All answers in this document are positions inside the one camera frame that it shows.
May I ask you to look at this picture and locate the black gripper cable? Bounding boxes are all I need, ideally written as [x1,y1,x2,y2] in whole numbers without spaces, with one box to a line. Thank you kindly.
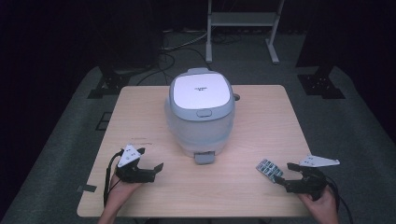
[324,176,355,224]
[103,148,126,208]

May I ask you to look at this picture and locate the white metal stand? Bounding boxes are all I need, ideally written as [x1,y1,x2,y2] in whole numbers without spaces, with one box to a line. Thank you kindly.
[205,0,286,65]

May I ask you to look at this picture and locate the black floor cables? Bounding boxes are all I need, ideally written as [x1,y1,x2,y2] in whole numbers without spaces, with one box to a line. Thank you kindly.
[135,29,213,87]

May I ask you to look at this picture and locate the grey tape strip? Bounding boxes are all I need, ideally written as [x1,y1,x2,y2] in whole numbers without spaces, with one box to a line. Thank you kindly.
[76,184,98,193]

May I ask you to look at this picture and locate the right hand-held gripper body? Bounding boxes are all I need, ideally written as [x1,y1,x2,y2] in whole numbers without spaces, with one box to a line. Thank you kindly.
[284,154,341,202]

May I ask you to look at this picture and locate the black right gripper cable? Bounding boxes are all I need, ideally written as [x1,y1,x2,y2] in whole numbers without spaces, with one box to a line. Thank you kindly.
[324,176,355,224]

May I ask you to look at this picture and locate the white grey pedal bin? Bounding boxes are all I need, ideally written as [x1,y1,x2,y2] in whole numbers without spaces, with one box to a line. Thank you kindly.
[163,67,236,165]

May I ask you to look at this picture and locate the pill blister pack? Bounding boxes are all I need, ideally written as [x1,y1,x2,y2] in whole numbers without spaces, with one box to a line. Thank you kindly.
[255,159,284,184]

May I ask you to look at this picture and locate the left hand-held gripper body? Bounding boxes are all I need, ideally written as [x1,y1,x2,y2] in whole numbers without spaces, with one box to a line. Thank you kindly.
[114,144,157,184]

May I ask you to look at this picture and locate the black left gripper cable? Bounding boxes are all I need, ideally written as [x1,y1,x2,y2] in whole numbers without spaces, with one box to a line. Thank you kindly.
[103,148,126,208]

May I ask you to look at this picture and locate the black stand base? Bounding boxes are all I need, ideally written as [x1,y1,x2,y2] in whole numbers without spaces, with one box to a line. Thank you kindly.
[87,64,133,100]
[296,63,347,100]

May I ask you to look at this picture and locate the person's right hand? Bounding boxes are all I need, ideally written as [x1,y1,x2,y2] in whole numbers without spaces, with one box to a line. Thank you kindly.
[297,186,339,224]

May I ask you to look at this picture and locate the person's left hand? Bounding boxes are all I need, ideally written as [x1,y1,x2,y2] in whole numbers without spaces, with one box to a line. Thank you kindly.
[106,174,142,213]

